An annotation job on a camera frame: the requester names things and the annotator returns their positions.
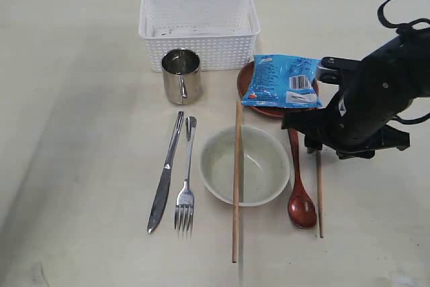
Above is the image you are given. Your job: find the steel table knife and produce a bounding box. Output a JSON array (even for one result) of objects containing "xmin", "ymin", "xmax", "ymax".
[{"xmin": 146, "ymin": 111, "xmax": 184, "ymax": 234}]

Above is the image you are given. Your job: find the brown wooden chopstick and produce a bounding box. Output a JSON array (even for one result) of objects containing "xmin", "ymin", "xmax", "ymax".
[
  {"xmin": 232, "ymin": 101, "xmax": 242, "ymax": 263},
  {"xmin": 316, "ymin": 150, "xmax": 324, "ymax": 239}
]

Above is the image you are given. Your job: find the blue snack packet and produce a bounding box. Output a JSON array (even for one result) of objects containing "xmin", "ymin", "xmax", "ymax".
[{"xmin": 241, "ymin": 53, "xmax": 323, "ymax": 110}]

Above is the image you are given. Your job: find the steel table fork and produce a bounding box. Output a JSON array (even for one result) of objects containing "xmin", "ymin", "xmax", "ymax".
[{"xmin": 174, "ymin": 116, "xmax": 197, "ymax": 233}]

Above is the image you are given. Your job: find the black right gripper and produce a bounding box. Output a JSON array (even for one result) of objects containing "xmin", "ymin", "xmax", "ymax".
[{"xmin": 282, "ymin": 35, "xmax": 429, "ymax": 159}]

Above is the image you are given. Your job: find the cream ceramic bowl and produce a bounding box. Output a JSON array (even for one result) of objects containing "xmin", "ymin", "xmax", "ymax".
[{"xmin": 200, "ymin": 125, "xmax": 290, "ymax": 207}]

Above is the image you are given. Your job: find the white perforated plastic basket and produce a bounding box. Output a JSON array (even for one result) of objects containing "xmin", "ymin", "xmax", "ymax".
[{"xmin": 138, "ymin": 0, "xmax": 261, "ymax": 72}]

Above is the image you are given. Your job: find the shiny steel cup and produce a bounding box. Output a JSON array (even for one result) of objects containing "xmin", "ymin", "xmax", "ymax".
[{"xmin": 161, "ymin": 48, "xmax": 202, "ymax": 105}]

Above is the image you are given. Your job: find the dark red wooden spoon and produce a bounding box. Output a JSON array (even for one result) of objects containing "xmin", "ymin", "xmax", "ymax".
[{"xmin": 288, "ymin": 128, "xmax": 317, "ymax": 229}]

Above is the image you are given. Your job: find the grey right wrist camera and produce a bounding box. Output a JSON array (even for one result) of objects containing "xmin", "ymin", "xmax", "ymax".
[{"xmin": 316, "ymin": 56, "xmax": 360, "ymax": 85}]

